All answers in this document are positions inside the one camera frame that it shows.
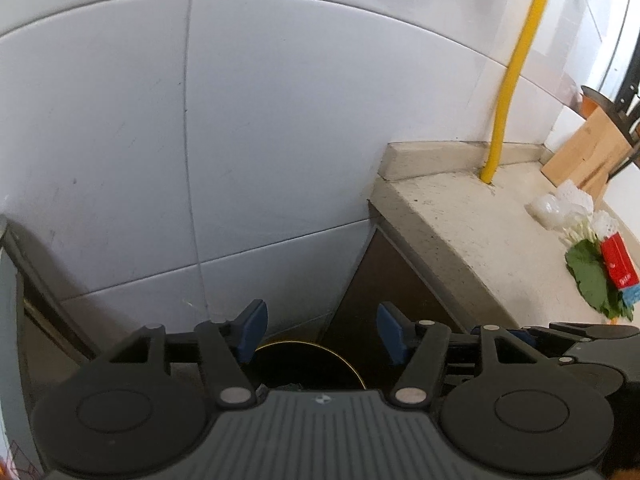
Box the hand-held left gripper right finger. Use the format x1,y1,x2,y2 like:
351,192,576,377
376,301,543,408

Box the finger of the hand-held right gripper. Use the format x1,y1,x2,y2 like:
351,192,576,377
504,322,597,362

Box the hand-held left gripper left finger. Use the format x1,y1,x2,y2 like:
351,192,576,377
95,299,269,409

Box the black trash bin gold rim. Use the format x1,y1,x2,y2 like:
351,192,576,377
252,340,369,392

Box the large green leaf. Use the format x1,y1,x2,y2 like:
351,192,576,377
565,239,634,322

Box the shredded cabbage scraps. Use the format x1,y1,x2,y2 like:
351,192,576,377
562,219,599,252

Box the clear plastic wrap ball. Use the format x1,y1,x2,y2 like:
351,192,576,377
530,195,564,232

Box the brown base cabinet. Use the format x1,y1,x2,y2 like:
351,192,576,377
320,199,521,356

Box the wooden knife block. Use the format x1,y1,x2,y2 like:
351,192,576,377
540,107,634,202

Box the dark grey knife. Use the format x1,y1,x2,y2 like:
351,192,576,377
581,85,626,128

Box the yellow pipe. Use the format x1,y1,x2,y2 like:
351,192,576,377
479,0,559,184

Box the black handle knife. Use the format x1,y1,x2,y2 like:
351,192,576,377
619,82,640,116

